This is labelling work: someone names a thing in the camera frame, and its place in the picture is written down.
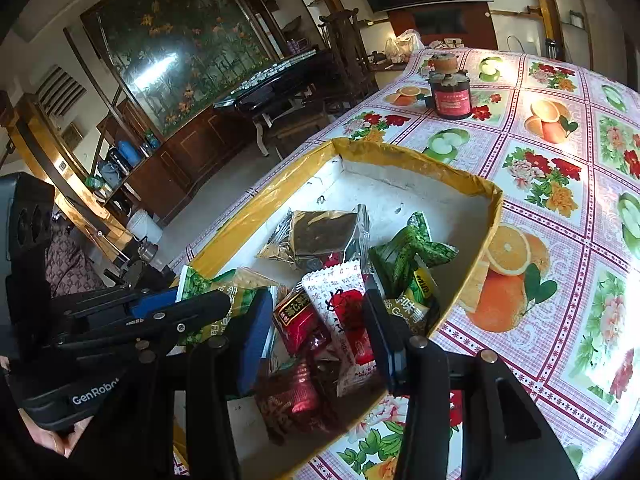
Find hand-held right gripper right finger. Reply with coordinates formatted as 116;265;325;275
362;275;581;480

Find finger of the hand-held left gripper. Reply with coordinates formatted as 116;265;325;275
54;290;232;363
50;284;180;320

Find floral fruit print tablecloth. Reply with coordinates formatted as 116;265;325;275
172;47;640;480

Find white bucket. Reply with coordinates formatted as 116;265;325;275
126;209;165;246

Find green pea packet white text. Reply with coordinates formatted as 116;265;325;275
385;266;443;338

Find dark jar with red label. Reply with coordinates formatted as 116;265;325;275
427;55;473;121

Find blue thermos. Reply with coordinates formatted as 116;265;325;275
117;142;143;168

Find white box with yellow tape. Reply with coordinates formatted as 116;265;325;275
172;137;503;480

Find squarish silver foil packet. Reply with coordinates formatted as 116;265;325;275
257;204;373;268

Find light green pea packet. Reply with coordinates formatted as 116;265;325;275
175;265;238;348

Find black glossy table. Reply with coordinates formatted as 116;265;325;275
214;49;341;156

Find white plastic bag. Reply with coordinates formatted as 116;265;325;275
384;30;423;58

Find red and white candy packet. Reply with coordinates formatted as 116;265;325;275
300;260;391;398

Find person's patterned brown clothing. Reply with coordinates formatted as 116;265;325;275
47;230;106;296

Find large floral painted panel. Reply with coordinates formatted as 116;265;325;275
80;0;281;141

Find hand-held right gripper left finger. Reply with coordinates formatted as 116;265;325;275
172;287;275;480

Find maroon foil packet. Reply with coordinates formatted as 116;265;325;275
255;350;346;446

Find dark wooden chair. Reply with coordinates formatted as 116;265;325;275
317;7;381;111

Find wall vent with slats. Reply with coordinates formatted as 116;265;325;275
35;65;87;118

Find dark red packet gold label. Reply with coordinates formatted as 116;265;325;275
272;285;333;358

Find person's left hand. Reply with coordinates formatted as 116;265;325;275
27;417;91;458

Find metal kettle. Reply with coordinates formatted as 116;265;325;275
136;237;160;263

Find wooden sideboard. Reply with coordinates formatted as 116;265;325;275
95;100;261;226

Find green pea packet crimped ends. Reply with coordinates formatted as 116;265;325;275
369;211;458;298

